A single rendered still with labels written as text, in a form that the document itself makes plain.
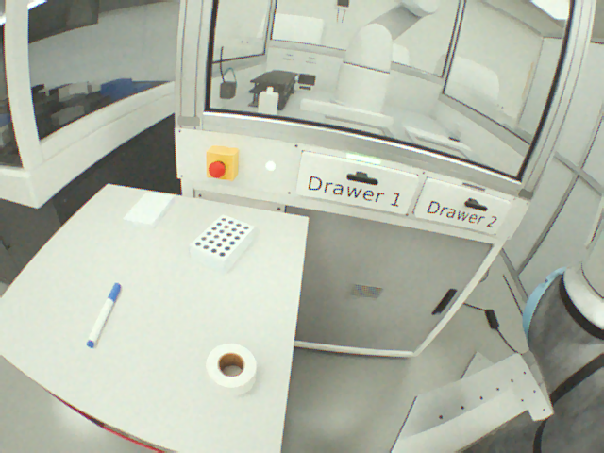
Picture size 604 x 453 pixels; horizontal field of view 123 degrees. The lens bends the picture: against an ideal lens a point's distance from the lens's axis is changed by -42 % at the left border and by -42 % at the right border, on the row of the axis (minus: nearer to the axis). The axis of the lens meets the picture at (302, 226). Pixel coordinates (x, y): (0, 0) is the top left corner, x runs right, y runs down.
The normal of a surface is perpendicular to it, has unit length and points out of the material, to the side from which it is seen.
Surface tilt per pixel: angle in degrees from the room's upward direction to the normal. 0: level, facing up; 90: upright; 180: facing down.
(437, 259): 90
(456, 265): 90
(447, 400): 0
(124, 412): 0
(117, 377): 0
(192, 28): 90
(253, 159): 90
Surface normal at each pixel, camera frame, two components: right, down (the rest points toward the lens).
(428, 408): 0.15, -0.79
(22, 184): -0.08, 0.59
